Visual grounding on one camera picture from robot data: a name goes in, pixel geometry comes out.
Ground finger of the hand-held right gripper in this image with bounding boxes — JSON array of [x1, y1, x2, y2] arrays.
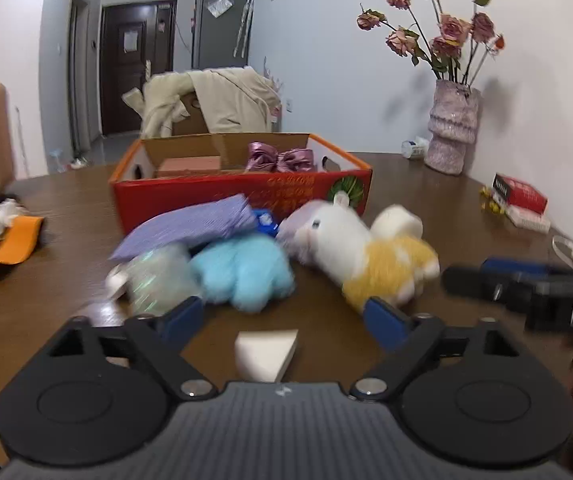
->
[[483, 258, 573, 283], [441, 266, 534, 307]]

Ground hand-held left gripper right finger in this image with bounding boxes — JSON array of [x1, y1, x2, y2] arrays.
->
[[349, 296, 517, 403]]

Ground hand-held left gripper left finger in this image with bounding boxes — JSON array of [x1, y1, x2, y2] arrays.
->
[[49, 296, 217, 402]]

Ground white and yellow plush toy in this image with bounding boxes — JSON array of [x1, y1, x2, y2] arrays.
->
[[293, 194, 441, 312]]

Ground red cardboard box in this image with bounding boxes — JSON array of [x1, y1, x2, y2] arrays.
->
[[109, 133, 373, 235]]

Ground translucent green plastic bag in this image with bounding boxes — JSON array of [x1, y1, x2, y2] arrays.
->
[[105, 245, 203, 314]]

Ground white flat box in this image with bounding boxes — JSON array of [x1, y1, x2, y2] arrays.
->
[[505, 207, 551, 234]]

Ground yellow wrapped candies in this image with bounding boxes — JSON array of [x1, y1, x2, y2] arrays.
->
[[481, 187, 508, 216]]

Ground light blue plush toy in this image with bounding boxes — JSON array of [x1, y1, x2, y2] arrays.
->
[[189, 234, 297, 314]]

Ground white wedge sponge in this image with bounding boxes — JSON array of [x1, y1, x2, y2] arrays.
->
[[235, 329, 300, 384]]

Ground purple checked cloth pouch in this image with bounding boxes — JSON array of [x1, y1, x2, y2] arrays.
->
[[109, 193, 258, 262]]

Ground pink textured vase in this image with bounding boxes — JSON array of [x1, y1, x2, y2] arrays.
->
[[423, 79, 481, 176]]

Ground small white bottle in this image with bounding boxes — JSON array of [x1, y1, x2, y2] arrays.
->
[[401, 137, 430, 161]]

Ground pink satin bow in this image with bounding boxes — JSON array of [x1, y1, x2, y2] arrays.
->
[[245, 142, 283, 172], [277, 147, 317, 174]]

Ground brown wooden chair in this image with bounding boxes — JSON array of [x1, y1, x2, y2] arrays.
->
[[172, 91, 213, 136]]

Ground white plastic connector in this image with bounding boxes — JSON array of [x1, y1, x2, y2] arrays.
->
[[0, 198, 23, 234]]

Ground beige coat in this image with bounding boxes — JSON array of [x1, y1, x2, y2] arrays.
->
[[122, 66, 284, 139]]

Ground dried pink rose bouquet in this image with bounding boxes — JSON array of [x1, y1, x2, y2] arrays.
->
[[356, 0, 507, 86]]

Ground dark brown door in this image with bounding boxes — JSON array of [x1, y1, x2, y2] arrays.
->
[[99, 1, 177, 137]]

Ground grey refrigerator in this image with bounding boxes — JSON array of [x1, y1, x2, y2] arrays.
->
[[191, 0, 254, 70]]

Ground clear folded umbrella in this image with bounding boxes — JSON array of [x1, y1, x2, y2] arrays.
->
[[233, 0, 256, 59]]

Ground orange strap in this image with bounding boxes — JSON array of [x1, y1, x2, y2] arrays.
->
[[0, 215, 46, 280]]

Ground purple wall stickers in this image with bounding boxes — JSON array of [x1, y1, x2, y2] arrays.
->
[[263, 56, 286, 97]]

